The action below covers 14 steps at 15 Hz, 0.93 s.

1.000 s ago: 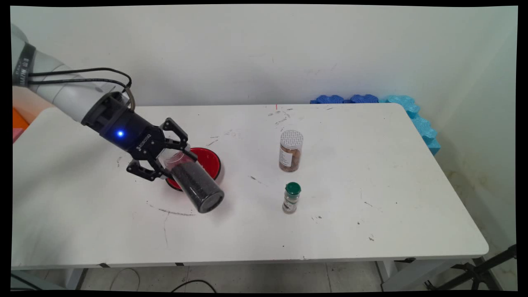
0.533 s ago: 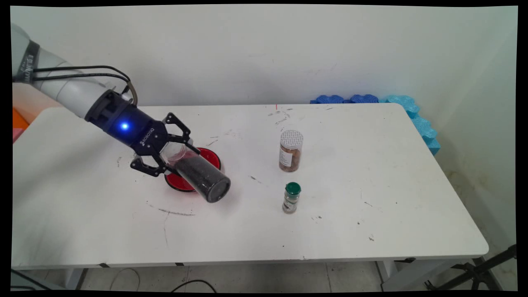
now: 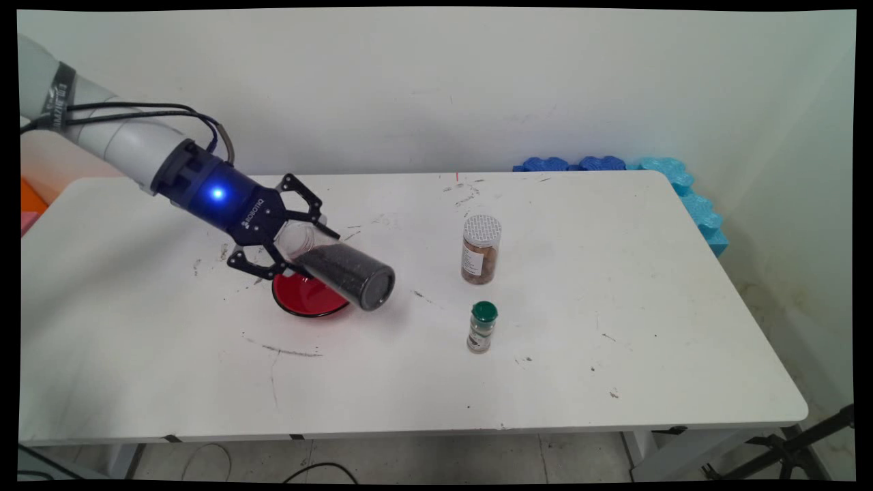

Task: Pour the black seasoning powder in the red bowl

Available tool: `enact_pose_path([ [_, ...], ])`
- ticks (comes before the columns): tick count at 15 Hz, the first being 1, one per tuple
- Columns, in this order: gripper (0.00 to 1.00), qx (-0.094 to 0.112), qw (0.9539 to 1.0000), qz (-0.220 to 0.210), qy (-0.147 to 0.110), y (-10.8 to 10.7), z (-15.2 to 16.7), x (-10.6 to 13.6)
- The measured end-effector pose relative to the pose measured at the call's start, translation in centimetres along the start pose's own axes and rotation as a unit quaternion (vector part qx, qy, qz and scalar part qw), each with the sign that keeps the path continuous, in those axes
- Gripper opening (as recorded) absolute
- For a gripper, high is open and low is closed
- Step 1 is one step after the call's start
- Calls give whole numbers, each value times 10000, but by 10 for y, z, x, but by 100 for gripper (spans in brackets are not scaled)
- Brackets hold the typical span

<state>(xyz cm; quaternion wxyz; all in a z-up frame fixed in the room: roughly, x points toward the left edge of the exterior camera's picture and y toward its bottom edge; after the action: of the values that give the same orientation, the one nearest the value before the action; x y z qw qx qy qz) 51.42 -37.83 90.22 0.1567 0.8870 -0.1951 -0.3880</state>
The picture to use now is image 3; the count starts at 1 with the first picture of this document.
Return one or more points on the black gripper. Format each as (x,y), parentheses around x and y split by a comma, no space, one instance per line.
(218,194)

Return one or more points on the pink block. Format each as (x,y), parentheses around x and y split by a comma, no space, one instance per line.
(27,224)

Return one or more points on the dark blue foam tile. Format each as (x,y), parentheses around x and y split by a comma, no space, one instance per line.
(545,164)
(602,163)

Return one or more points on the black tripod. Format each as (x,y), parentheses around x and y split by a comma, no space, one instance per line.
(791,447)

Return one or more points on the small spice bottle green cap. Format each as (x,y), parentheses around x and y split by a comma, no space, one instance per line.
(482,327)

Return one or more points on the light blue foam tile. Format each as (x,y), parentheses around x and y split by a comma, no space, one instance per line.
(699,208)

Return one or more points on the orange box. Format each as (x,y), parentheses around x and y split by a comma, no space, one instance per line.
(31,198)

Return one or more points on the clear plastic jar black seeds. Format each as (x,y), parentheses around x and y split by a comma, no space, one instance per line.
(348,273)

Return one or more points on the white table leg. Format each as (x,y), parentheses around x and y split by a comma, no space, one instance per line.
(119,460)

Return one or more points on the red bowl black rim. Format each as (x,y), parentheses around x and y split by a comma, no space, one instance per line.
(307,296)

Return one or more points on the nut jar white lid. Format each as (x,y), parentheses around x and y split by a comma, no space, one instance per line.
(481,252)

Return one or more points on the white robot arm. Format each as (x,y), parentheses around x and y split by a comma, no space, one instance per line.
(123,140)

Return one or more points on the white table leg frame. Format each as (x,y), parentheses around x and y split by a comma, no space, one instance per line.
(682,453)

